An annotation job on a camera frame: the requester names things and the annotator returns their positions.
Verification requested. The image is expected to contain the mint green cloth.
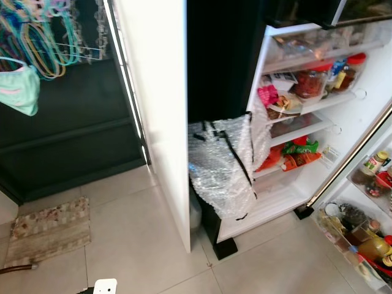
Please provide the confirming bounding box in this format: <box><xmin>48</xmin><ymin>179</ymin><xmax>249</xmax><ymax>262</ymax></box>
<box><xmin>0</xmin><ymin>58</ymin><xmax>41</xmax><ymax>118</ymax></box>

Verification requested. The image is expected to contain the black fridge body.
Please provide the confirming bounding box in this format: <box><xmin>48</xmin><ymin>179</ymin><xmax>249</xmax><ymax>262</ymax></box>
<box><xmin>186</xmin><ymin>0</ymin><xmax>271</xmax><ymax>260</ymax></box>

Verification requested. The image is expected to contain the green-label glass bottle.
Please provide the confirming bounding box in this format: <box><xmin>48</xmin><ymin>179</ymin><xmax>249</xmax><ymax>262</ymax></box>
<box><xmin>364</xmin><ymin>149</ymin><xmax>390</xmax><ymax>179</ymax></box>

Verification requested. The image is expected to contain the patterned brown floor mat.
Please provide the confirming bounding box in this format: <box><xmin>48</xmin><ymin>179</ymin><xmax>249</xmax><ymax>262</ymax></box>
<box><xmin>2</xmin><ymin>195</ymin><xmax>92</xmax><ymax>270</ymax></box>

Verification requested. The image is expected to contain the red carton box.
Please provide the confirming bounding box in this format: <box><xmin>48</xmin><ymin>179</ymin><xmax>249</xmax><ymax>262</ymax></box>
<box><xmin>374</xmin><ymin>171</ymin><xmax>392</xmax><ymax>190</ymax></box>

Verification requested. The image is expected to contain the tall white panel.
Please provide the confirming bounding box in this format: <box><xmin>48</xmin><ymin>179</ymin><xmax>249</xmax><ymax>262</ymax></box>
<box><xmin>113</xmin><ymin>0</ymin><xmax>191</xmax><ymax>254</ymax></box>

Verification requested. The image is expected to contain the small red-lid jar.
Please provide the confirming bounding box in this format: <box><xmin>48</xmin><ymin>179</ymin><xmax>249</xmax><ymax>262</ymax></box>
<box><xmin>339</xmin><ymin>53</ymin><xmax>368</xmax><ymax>93</ymax></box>

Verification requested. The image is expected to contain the red orange sauce packet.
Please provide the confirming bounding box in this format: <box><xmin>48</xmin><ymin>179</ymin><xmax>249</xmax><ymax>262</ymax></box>
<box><xmin>281</xmin><ymin>151</ymin><xmax>323</xmax><ymax>172</ymax></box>

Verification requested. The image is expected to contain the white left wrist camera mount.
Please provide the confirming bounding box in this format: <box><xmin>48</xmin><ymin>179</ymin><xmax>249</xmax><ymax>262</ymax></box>
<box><xmin>92</xmin><ymin>278</ymin><xmax>118</xmax><ymax>294</ymax></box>

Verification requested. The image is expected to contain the orange plastic packet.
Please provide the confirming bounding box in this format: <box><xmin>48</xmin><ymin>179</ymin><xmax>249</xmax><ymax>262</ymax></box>
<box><xmin>254</xmin><ymin>143</ymin><xmax>286</xmax><ymax>173</ymax></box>

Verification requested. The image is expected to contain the yellow plastic hanger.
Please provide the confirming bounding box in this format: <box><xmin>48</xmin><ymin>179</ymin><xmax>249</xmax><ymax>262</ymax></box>
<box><xmin>18</xmin><ymin>23</ymin><xmax>66</xmax><ymax>81</ymax></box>

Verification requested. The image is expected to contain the blue and yellow bottle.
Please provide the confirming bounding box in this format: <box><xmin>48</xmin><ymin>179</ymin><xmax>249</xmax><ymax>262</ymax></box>
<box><xmin>327</xmin><ymin>59</ymin><xmax>350</xmax><ymax>93</ymax></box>

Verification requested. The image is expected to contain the fridge door with bottle shelves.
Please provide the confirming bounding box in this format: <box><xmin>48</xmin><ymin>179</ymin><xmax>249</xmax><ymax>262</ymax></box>
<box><xmin>306</xmin><ymin>113</ymin><xmax>392</xmax><ymax>289</ymax></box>

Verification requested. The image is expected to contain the dark brown hose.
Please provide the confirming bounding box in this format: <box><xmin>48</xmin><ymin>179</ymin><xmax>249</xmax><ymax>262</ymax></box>
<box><xmin>0</xmin><ymin>263</ymin><xmax>38</xmax><ymax>275</ymax></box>

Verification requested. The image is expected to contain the dark glossy freezer door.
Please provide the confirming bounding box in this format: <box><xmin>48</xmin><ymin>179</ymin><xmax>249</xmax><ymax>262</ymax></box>
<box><xmin>266</xmin><ymin>0</ymin><xmax>392</xmax><ymax>29</ymax></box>

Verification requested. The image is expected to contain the large red-lid jar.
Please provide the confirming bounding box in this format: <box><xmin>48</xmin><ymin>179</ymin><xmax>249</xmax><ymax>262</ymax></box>
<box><xmin>293</xmin><ymin>61</ymin><xmax>332</xmax><ymax>100</ymax></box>

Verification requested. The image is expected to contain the clear acrylic hanger rack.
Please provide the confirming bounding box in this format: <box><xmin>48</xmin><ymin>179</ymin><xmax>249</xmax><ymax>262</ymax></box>
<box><xmin>61</xmin><ymin>0</ymin><xmax>115</xmax><ymax>62</ymax></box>

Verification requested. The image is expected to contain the white-lined fridge door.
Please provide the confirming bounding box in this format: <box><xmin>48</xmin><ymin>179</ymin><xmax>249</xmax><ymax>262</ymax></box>
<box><xmin>217</xmin><ymin>18</ymin><xmax>392</xmax><ymax>243</ymax></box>

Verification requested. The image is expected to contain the yellow liquid bottle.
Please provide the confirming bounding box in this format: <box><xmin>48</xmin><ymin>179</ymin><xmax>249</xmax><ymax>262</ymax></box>
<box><xmin>356</xmin><ymin>235</ymin><xmax>392</xmax><ymax>262</ymax></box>

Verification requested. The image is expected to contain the green snack packet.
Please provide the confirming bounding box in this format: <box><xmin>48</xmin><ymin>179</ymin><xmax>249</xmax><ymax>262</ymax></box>
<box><xmin>298</xmin><ymin>137</ymin><xmax>320</xmax><ymax>156</ymax></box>

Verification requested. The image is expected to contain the teal plastic hanger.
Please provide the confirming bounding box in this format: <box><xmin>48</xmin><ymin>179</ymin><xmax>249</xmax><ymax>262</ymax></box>
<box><xmin>45</xmin><ymin>0</ymin><xmax>81</xmax><ymax>66</ymax></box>

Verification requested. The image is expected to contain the pink packet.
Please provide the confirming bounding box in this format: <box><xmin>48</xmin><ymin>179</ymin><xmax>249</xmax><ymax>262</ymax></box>
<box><xmin>257</xmin><ymin>84</ymin><xmax>280</xmax><ymax>108</ymax></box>

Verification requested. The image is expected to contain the white plate with food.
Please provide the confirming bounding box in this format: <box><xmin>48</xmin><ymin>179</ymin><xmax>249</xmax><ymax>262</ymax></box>
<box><xmin>269</xmin><ymin>91</ymin><xmax>304</xmax><ymax>115</ymax></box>

